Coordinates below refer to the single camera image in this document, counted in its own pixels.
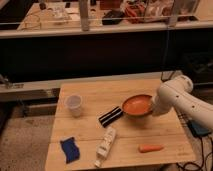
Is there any orange ceramic bowl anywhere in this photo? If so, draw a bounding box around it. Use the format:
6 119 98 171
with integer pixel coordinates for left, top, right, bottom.
122 94 152 117

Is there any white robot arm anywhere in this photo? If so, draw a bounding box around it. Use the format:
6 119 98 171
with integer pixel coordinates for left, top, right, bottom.
150 75 213 131

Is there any black white striped block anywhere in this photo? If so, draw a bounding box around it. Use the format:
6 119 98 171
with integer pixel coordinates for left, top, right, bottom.
98 106 123 127

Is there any translucent plastic cup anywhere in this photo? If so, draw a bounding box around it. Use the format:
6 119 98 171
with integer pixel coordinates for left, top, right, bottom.
65 95 82 117

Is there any white lotion tube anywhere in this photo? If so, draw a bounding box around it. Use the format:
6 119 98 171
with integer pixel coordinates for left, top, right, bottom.
94 127 116 168

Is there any black bag on bench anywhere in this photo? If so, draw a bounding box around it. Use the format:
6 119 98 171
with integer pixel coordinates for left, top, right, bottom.
102 10 124 25

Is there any orange carrot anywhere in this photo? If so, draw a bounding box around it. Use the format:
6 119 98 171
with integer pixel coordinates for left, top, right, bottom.
138 144 163 153

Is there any blue cloth piece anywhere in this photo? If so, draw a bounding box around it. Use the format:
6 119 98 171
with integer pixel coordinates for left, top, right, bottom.
60 137 80 164

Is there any red orange cloth pile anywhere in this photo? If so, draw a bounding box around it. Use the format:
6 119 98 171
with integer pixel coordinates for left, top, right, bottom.
125 4 145 24

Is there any black crate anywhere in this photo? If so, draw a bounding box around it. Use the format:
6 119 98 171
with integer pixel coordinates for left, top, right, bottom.
181 52 213 83

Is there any black power box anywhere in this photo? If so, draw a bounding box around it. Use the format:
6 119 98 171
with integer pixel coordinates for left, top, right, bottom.
187 120 210 137

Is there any grey metal post left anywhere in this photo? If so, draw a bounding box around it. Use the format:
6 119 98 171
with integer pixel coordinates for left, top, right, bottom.
79 0 90 31

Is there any grey metal post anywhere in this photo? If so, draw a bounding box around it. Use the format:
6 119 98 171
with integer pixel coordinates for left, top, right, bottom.
79 0 90 31
168 0 182 27

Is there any grey metal post right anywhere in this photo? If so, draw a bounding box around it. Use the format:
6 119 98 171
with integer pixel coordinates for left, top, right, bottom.
168 0 182 27

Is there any black cable on floor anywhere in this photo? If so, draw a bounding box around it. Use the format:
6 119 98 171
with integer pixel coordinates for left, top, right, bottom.
175 111 213 171

